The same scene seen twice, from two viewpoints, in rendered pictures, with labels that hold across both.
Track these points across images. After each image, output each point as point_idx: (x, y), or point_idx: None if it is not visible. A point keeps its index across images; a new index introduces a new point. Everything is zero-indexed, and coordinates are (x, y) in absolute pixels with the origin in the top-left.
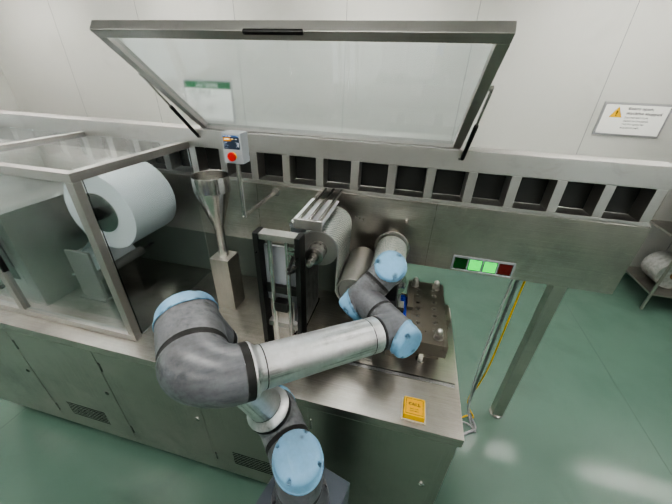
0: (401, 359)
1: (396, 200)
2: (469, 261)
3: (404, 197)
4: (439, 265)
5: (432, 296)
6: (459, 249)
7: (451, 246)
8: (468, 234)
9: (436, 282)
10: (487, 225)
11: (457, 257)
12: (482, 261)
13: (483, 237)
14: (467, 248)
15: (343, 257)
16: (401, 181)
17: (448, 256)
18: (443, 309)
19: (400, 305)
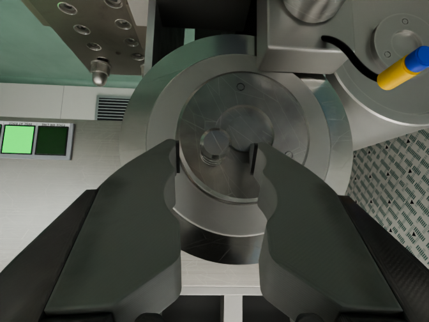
0: None
1: (215, 283)
2: (31, 148)
3: (198, 291)
4: (99, 126)
5: (97, 45)
6: (59, 175)
7: (78, 180)
8: (43, 216)
9: (99, 82)
10: (4, 245)
11: (60, 154)
12: (2, 152)
13: (9, 213)
14: (41, 180)
15: (388, 174)
16: (209, 301)
17: (82, 153)
18: (41, 10)
19: (143, 0)
